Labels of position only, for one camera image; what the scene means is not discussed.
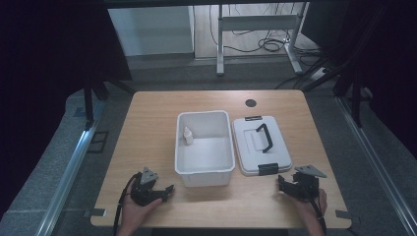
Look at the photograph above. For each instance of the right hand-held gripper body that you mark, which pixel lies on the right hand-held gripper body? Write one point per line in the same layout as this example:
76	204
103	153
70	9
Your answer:
306	183

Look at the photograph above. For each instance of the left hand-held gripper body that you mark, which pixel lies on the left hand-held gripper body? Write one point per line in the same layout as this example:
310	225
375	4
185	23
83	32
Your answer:
144	188

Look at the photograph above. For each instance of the person's left hand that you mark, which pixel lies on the person's left hand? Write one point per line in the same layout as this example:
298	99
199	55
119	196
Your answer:
134	209

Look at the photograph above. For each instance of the person's right hand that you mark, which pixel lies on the person's right hand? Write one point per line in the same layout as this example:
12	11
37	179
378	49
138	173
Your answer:
311	208

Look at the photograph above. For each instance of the white plastic storage box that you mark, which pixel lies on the white plastic storage box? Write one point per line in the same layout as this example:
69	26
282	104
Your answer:
205	157

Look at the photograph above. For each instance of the small white bottle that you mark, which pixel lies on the small white bottle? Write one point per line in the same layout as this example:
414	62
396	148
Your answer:
188	136

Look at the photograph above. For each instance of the black round table grommet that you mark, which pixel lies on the black round table grommet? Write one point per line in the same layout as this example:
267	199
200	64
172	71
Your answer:
250	103

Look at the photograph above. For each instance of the black metal stand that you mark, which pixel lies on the black metal stand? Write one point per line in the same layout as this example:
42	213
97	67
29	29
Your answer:
356	98
88	101

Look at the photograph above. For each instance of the white power strip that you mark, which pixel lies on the white power strip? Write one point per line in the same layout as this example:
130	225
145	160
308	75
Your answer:
317	74

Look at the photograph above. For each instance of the black curtain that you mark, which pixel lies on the black curtain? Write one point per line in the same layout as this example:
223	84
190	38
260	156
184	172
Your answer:
387	59
49	65

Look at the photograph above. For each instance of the aluminium floor rail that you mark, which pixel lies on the aluminium floor rail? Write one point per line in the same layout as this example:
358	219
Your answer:
377	164
70	170

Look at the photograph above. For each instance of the white wall panel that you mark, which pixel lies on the white wall panel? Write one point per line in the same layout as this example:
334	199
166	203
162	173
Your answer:
150	31

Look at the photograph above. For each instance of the white metal desk frame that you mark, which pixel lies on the white metal desk frame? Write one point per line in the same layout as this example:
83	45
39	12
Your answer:
255	23

